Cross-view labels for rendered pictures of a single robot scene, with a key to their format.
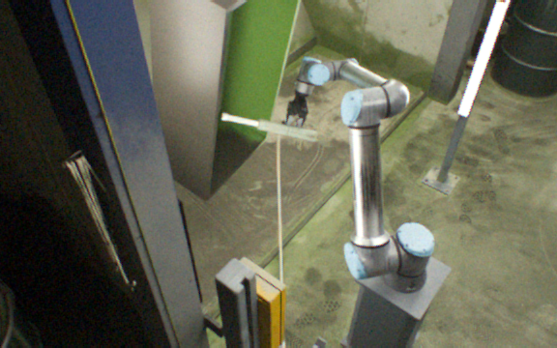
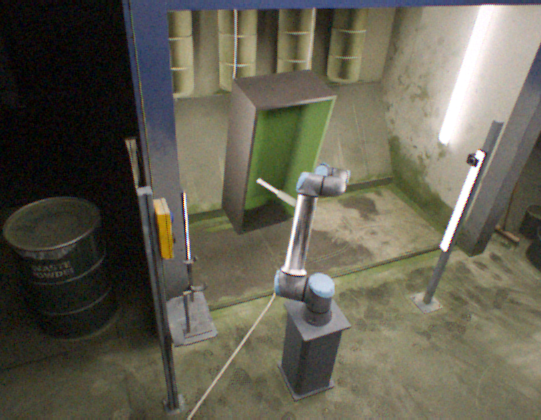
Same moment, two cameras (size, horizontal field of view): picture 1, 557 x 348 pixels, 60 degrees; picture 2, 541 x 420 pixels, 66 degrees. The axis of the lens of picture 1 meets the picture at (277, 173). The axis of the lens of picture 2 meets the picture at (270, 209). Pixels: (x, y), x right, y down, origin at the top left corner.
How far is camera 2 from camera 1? 1.17 m
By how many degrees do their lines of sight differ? 23
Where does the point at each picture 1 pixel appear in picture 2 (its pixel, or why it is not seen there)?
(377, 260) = (288, 284)
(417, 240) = (320, 284)
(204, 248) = (231, 271)
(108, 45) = (154, 89)
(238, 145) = (278, 213)
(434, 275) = (335, 324)
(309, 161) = (334, 251)
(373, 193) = (298, 239)
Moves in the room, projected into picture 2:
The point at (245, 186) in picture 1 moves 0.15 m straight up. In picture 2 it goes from (281, 247) to (282, 235)
